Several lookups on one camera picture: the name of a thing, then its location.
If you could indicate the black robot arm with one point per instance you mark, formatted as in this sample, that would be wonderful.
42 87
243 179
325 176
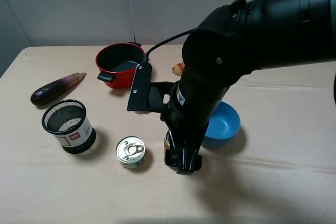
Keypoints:
233 41

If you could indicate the black mesh pen holder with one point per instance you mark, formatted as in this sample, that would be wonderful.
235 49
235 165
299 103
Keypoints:
67 121

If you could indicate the small flat tin can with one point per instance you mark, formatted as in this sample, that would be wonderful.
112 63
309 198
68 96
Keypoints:
130 152

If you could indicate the yellow striped cake toy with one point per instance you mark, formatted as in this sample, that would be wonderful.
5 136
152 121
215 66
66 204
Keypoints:
142 112

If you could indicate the orange beverage can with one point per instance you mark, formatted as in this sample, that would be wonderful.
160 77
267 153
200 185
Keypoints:
167 141

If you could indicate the purple toy eggplant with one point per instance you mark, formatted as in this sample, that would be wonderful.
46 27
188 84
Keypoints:
55 89

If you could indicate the red cooking pot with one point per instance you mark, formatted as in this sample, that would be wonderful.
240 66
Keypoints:
117 64

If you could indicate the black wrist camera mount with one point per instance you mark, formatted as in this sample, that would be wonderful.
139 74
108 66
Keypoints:
147 96

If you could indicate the plastic croissant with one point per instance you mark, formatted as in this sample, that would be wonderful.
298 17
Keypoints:
178 69

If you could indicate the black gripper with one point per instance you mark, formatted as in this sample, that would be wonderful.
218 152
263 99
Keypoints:
192 102

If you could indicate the blue plastic bowl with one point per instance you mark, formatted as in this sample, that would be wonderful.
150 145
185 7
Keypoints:
223 126

